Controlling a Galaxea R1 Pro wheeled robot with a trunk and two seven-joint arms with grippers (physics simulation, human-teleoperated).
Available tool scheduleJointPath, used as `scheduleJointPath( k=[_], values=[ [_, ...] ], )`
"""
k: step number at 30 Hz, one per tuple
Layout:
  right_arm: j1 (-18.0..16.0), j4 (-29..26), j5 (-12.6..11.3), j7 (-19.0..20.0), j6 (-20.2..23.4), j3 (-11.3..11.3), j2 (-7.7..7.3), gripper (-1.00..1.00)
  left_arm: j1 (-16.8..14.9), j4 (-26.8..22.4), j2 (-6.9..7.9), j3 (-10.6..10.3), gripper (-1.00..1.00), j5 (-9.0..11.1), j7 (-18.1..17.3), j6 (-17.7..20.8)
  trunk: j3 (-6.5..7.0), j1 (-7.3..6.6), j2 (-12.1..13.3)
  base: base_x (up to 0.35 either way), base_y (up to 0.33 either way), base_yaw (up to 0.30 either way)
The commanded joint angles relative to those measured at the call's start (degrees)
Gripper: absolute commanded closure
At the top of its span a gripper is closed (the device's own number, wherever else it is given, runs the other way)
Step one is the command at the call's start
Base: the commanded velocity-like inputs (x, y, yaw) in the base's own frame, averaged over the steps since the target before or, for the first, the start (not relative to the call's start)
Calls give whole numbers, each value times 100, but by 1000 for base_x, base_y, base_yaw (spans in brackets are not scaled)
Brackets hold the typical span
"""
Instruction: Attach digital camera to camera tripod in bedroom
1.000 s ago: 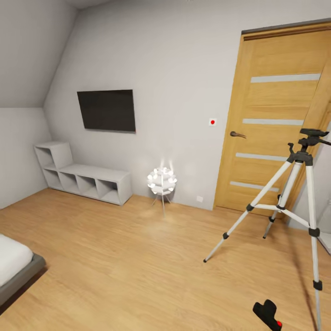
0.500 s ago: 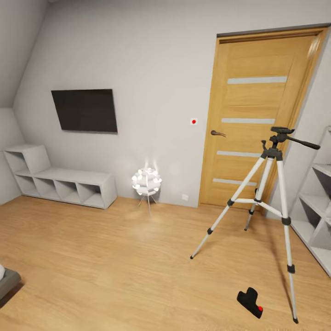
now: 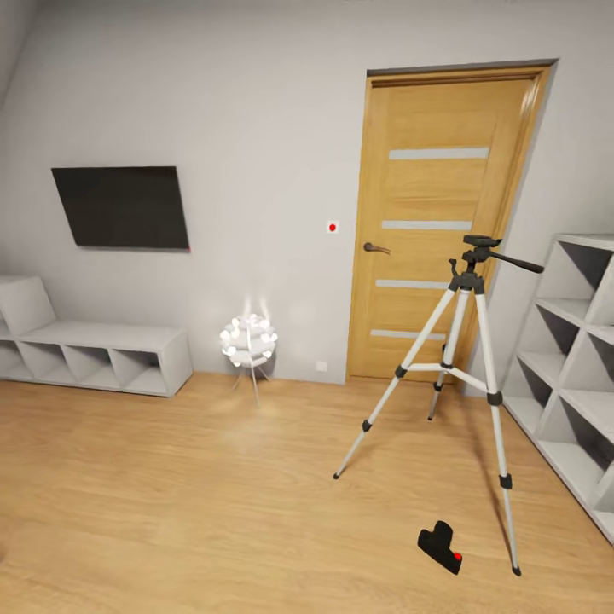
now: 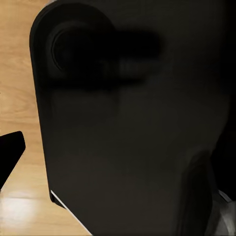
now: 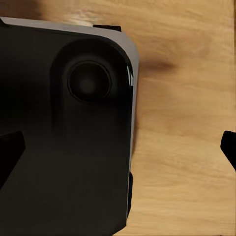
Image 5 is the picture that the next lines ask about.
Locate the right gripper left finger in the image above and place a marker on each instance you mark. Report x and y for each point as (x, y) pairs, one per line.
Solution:
(12, 146)

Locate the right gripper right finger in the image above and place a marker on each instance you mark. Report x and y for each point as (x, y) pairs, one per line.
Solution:
(228, 146)

